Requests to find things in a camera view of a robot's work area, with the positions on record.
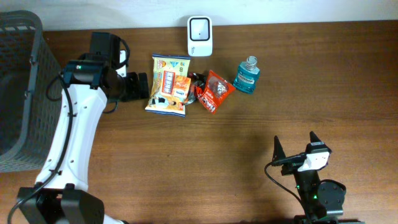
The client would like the yellow snack bag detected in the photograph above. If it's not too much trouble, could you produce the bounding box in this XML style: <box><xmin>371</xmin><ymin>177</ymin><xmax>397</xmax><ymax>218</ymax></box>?
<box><xmin>146</xmin><ymin>54</ymin><xmax>190</xmax><ymax>117</ymax></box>

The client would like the dark crinkled wrapper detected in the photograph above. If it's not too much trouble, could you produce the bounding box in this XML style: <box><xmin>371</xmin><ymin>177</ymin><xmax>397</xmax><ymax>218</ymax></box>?
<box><xmin>183</xmin><ymin>72</ymin><xmax>206</xmax><ymax>105</ymax></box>

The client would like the white barcode scanner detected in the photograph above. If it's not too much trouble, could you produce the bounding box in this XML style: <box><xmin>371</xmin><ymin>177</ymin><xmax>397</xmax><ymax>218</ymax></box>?
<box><xmin>187</xmin><ymin>16</ymin><xmax>213</xmax><ymax>57</ymax></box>

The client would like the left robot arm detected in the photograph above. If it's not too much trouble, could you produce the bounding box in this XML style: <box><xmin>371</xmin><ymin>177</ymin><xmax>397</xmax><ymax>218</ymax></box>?
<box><xmin>7</xmin><ymin>60</ymin><xmax>149</xmax><ymax>223</ymax></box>

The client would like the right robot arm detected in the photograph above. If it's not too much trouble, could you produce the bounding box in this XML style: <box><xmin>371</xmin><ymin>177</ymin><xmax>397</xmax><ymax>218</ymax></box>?
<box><xmin>264</xmin><ymin>131</ymin><xmax>360</xmax><ymax>224</ymax></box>

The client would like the red snack packet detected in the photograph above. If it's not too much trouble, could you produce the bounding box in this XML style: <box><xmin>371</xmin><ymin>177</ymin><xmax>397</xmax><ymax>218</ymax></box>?
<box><xmin>195</xmin><ymin>70</ymin><xmax>236</xmax><ymax>114</ymax></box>

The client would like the orange small packet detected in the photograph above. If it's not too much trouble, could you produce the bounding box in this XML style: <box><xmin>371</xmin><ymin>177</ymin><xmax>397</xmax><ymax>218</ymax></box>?
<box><xmin>172</xmin><ymin>76</ymin><xmax>191</xmax><ymax>100</ymax></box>

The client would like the grey plastic basket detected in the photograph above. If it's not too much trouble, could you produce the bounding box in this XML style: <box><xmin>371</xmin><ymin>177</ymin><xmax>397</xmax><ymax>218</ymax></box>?
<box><xmin>1</xmin><ymin>11</ymin><xmax>62</xmax><ymax>172</ymax></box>

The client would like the blue mouthwash bottle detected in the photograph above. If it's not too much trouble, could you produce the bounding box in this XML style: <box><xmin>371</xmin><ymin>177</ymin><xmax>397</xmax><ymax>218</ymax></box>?
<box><xmin>233</xmin><ymin>56</ymin><xmax>260</xmax><ymax>94</ymax></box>

